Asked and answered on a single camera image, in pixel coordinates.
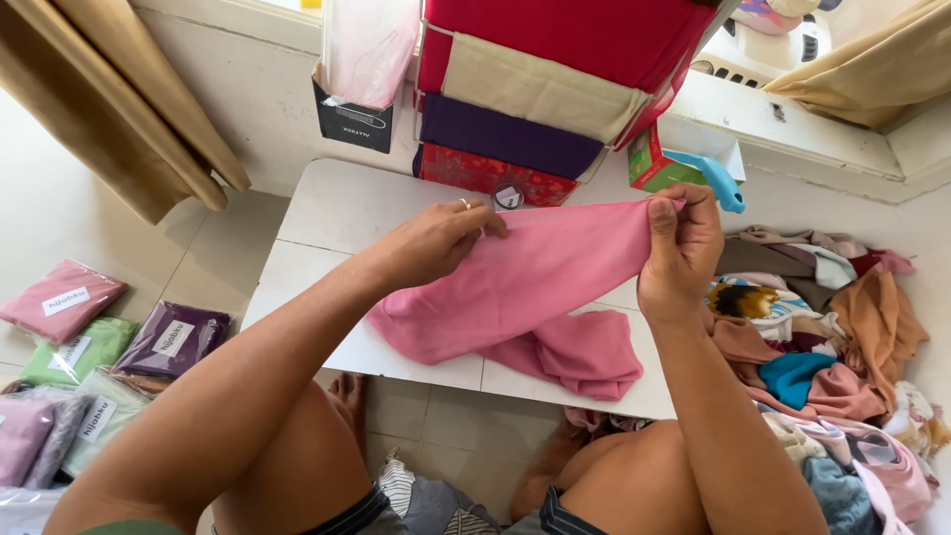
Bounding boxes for person's left hand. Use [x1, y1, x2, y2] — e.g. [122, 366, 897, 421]
[369, 198, 511, 295]

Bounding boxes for person's right hand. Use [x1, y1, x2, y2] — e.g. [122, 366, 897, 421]
[636, 183, 726, 325]

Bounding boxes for pink scarf cloth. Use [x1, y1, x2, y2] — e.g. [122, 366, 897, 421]
[366, 197, 686, 402]

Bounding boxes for green and red carton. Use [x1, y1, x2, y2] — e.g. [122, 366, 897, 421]
[628, 122, 746, 193]

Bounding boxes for black cardboard box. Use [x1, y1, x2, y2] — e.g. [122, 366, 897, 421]
[312, 63, 395, 155]

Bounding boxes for heap of mixed clothes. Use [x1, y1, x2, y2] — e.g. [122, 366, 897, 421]
[704, 225, 951, 535]

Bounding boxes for crumpled pink patterned cloth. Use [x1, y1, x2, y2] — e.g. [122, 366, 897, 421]
[562, 406, 656, 436]

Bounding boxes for pink translucent plastic bag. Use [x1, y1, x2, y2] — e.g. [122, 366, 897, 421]
[319, 0, 422, 111]

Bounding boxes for person's right leg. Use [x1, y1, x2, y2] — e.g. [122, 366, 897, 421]
[509, 420, 714, 535]

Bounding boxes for person's leg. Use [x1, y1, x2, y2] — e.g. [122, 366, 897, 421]
[211, 372, 374, 535]
[509, 420, 714, 535]

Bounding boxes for white striped cloth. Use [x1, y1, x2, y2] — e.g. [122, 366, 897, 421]
[377, 448, 417, 519]

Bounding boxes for colourful stuffed item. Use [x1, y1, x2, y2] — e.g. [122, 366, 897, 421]
[732, 0, 818, 36]

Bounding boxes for person's left leg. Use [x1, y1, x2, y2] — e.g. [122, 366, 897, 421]
[211, 372, 374, 535]

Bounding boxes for grey striped shorts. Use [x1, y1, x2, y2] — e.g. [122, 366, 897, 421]
[301, 476, 610, 535]

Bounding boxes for beige curtain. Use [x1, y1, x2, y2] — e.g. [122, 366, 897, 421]
[0, 0, 252, 225]
[763, 0, 951, 129]

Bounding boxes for heap of bagged folded scarves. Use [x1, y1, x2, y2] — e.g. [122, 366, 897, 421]
[0, 258, 233, 535]

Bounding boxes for light blue plastic handle tool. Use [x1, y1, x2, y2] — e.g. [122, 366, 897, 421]
[663, 149, 746, 215]

